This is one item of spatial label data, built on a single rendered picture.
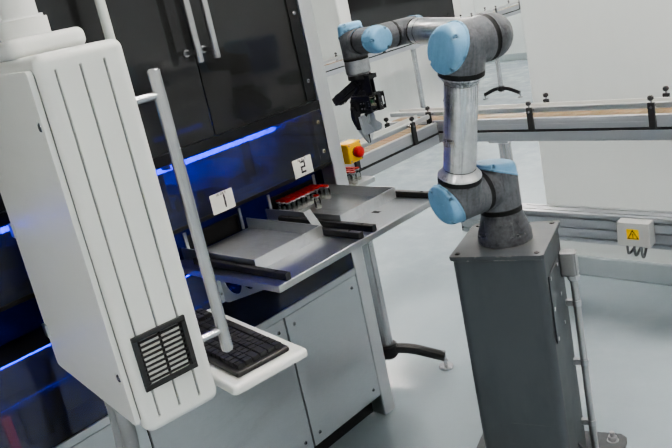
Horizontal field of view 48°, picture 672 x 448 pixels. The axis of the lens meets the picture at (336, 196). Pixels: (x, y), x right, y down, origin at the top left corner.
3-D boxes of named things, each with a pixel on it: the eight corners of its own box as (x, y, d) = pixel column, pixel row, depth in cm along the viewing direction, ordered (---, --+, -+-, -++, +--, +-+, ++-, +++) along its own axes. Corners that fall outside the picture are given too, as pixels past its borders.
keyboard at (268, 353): (157, 335, 194) (155, 326, 193) (204, 313, 202) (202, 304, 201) (238, 379, 162) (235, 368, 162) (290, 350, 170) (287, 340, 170)
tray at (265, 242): (183, 258, 226) (180, 248, 225) (249, 227, 243) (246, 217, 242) (257, 271, 202) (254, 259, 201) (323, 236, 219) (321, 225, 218)
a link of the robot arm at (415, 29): (533, 4, 185) (410, 7, 225) (500, 13, 180) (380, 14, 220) (536, 52, 188) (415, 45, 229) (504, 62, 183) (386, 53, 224)
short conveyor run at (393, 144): (333, 197, 272) (324, 155, 267) (303, 195, 282) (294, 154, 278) (443, 143, 317) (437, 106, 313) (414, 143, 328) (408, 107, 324)
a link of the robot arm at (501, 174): (531, 201, 208) (525, 154, 205) (495, 217, 202) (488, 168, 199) (501, 196, 219) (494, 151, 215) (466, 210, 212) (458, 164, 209)
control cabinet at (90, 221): (56, 372, 186) (-52, 54, 165) (128, 338, 197) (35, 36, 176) (141, 442, 146) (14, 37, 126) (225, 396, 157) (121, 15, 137)
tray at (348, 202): (267, 219, 248) (264, 208, 247) (321, 193, 265) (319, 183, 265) (342, 226, 224) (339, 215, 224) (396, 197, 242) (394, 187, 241)
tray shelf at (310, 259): (172, 271, 223) (170, 265, 222) (332, 193, 269) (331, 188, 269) (280, 293, 189) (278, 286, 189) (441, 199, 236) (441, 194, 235)
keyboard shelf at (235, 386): (117, 360, 190) (114, 351, 190) (212, 315, 206) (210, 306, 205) (203, 417, 155) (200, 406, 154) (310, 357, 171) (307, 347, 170)
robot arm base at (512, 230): (537, 227, 216) (533, 194, 214) (526, 248, 204) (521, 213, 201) (486, 229, 223) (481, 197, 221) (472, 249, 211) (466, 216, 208)
